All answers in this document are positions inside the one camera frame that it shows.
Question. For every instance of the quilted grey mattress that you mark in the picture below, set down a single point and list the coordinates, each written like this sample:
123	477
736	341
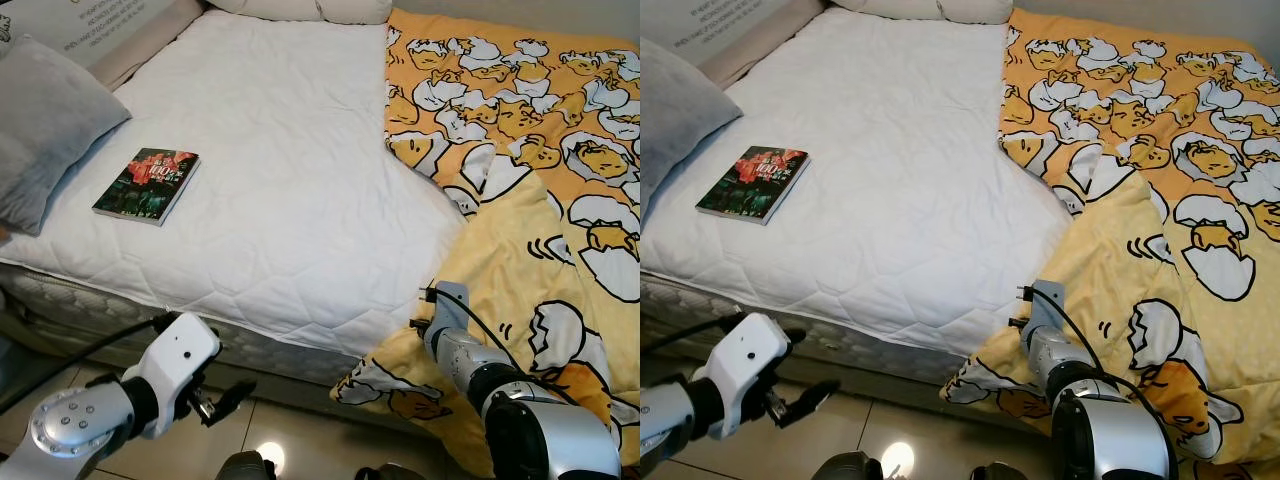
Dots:
860	345
60	298

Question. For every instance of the beige twisted bolster pillow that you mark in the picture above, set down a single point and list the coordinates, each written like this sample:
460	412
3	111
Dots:
300	8
920	8

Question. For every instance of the robot leg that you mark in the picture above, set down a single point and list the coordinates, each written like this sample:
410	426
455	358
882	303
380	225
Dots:
248	466
852	466
390	472

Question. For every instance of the grey square pillow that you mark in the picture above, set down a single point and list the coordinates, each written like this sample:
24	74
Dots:
50	130
680	120

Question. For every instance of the orange cartoon egg print blanket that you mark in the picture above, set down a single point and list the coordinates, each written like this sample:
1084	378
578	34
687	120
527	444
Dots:
520	150
1150	150

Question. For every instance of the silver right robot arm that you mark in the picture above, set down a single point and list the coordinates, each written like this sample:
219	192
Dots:
520	400
1100	400

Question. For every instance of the white quilted mattress pad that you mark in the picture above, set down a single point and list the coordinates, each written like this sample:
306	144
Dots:
280	180
900	180

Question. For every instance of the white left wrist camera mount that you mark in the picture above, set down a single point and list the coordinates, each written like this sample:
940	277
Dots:
175	365
745	365

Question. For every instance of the white ornament print headboard cover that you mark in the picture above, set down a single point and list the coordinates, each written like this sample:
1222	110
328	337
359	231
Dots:
720	20
100	20

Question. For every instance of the dark cover paperback book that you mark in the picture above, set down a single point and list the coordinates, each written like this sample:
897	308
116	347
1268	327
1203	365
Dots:
755	185
148	188

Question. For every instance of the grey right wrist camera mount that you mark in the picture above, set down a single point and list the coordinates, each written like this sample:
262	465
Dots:
1045	305
450	305

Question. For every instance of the robot right leg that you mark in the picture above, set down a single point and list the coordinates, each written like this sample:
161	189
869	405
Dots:
390	472

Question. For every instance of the robot left leg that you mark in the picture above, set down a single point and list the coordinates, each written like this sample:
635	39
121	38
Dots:
248	466
852	466

